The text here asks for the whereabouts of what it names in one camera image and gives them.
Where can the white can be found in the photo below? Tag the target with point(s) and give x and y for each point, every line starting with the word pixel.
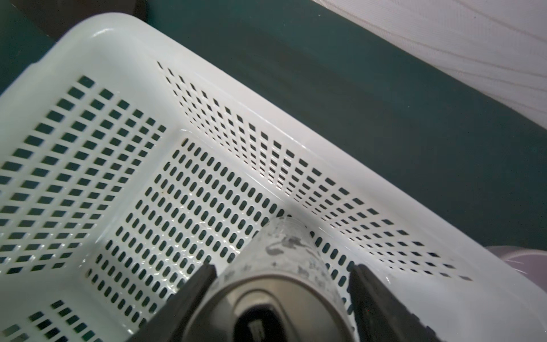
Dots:
pixel 277 289

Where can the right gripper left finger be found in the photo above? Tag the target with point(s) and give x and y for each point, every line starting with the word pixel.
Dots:
pixel 171 321

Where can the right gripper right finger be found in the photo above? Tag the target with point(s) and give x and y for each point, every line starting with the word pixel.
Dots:
pixel 379 315

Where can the white plastic basket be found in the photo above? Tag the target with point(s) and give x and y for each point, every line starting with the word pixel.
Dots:
pixel 128 162

